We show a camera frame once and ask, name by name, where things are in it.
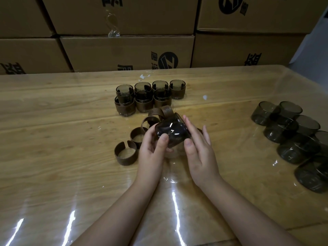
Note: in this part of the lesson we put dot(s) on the cluster of smoky glass cups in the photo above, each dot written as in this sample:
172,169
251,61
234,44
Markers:
305,125

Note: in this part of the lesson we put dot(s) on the person's left hand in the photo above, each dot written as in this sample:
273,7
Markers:
150,163

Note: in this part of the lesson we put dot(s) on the person's right forearm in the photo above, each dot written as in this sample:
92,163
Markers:
248,220

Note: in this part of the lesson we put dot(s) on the person's right hand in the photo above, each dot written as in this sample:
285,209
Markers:
203,163

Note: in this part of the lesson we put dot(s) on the person's left forearm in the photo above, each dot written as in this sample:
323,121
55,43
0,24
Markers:
115,220

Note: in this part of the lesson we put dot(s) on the white paper scrap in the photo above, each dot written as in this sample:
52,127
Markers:
142,76

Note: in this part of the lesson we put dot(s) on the stack of brown cardboard boxes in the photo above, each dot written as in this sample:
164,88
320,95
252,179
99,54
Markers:
128,53

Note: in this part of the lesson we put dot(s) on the pile of brown sleeve rings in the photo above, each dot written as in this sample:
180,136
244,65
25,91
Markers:
167,111

